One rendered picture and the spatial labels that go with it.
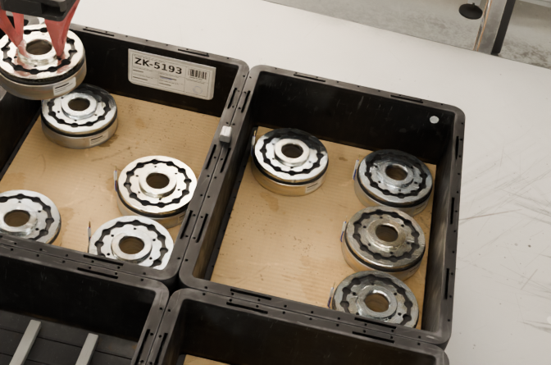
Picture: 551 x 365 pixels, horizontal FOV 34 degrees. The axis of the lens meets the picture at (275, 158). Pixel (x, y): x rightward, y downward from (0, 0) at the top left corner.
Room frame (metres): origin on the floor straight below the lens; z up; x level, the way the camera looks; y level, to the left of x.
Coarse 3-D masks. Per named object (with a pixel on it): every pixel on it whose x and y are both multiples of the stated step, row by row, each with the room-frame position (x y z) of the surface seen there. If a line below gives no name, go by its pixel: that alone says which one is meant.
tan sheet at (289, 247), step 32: (352, 160) 0.94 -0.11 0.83; (256, 192) 0.85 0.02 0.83; (320, 192) 0.87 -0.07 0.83; (352, 192) 0.88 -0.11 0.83; (256, 224) 0.79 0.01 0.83; (288, 224) 0.80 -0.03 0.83; (320, 224) 0.81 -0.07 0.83; (224, 256) 0.73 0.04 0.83; (256, 256) 0.74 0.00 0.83; (288, 256) 0.74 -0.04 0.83; (320, 256) 0.75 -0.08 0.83; (256, 288) 0.69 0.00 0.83; (288, 288) 0.69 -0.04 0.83; (320, 288) 0.70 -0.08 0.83; (416, 288) 0.73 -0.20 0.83
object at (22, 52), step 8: (24, 40) 0.83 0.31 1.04; (32, 40) 0.83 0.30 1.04; (40, 40) 0.83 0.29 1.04; (48, 40) 0.83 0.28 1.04; (24, 48) 0.81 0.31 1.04; (24, 56) 0.80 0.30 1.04; (32, 56) 0.80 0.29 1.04; (40, 56) 0.80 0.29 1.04; (48, 56) 0.81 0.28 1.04; (56, 56) 0.81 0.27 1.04
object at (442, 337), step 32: (384, 96) 0.97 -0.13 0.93; (224, 160) 0.80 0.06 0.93; (448, 192) 0.81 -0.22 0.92; (448, 224) 0.75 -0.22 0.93; (192, 256) 0.64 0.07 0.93; (448, 256) 0.70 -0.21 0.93; (192, 288) 0.60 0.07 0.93; (224, 288) 0.60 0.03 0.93; (448, 288) 0.65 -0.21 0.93; (352, 320) 0.59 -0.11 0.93; (448, 320) 0.61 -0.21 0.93
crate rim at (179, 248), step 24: (72, 24) 1.01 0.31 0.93; (168, 48) 0.99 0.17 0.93; (240, 72) 0.97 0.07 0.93; (0, 96) 0.84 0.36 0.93; (216, 144) 0.82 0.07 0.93; (192, 216) 0.70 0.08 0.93; (0, 240) 0.62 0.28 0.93; (24, 240) 0.62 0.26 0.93; (96, 264) 0.61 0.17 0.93; (120, 264) 0.61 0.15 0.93; (168, 264) 0.62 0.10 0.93; (168, 288) 0.60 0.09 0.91
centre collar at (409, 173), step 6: (384, 162) 0.90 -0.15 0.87; (390, 162) 0.91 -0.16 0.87; (396, 162) 0.91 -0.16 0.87; (402, 162) 0.91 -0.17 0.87; (384, 168) 0.89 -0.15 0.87; (402, 168) 0.90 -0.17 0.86; (408, 168) 0.90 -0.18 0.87; (378, 174) 0.89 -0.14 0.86; (384, 174) 0.88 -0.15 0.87; (408, 174) 0.89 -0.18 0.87; (384, 180) 0.87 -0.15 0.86; (390, 180) 0.87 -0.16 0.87; (396, 180) 0.87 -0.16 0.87; (402, 180) 0.88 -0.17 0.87; (408, 180) 0.88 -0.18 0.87; (396, 186) 0.87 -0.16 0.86; (402, 186) 0.87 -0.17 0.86
